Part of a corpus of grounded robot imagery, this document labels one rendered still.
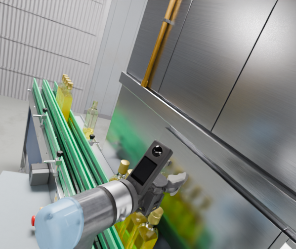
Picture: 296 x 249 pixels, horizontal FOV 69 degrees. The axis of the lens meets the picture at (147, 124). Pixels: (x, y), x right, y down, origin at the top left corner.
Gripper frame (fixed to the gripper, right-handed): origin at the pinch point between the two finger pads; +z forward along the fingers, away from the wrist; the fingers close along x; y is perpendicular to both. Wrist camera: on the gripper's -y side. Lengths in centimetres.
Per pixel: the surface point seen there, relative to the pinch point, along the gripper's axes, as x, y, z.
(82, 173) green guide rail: -42, 36, 6
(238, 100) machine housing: 1.7, -20.8, 15.2
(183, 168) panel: -3.6, 7.1, 13.7
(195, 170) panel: 1.0, 4.1, 12.4
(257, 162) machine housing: 14.4, -8.8, 11.6
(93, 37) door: -282, 1, 164
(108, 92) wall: -259, 81, 203
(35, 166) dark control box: -68, 48, -3
